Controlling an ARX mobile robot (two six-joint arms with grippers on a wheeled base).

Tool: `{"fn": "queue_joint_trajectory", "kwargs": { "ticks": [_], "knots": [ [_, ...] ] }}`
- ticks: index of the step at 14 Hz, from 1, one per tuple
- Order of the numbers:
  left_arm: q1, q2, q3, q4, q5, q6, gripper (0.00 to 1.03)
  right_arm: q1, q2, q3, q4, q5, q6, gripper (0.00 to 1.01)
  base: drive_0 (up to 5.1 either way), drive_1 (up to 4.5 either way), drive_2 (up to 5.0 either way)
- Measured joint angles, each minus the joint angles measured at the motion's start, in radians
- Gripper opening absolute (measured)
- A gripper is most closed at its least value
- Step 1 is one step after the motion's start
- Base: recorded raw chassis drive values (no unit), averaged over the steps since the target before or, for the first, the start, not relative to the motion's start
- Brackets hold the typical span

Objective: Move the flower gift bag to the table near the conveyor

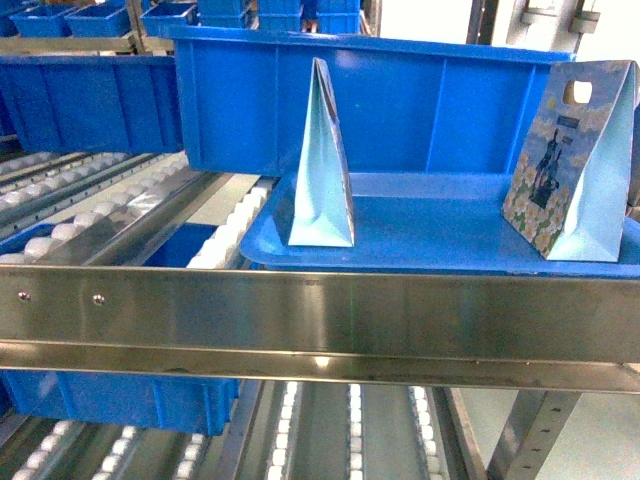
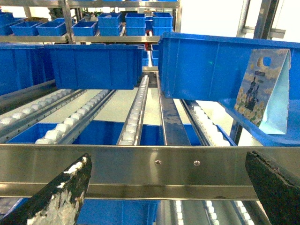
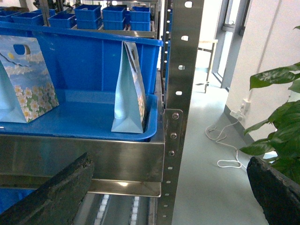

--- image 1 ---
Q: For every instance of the blue bin on lower shelf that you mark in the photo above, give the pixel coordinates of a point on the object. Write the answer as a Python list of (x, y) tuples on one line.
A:
[(177, 403)]

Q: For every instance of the steel rack front rail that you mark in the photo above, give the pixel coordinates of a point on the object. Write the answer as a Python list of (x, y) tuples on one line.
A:
[(441, 330)]

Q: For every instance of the blue bin at left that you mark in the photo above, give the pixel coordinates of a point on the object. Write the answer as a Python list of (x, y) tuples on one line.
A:
[(95, 104)]

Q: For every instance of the blue plastic tray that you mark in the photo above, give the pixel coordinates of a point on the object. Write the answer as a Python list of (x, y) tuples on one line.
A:
[(422, 223)]

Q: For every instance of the large blue plastic bin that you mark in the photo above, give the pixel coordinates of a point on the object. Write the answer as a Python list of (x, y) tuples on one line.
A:
[(403, 106)]

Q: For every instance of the flower gift bag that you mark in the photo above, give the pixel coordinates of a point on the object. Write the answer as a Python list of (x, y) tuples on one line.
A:
[(323, 202), (569, 191)]

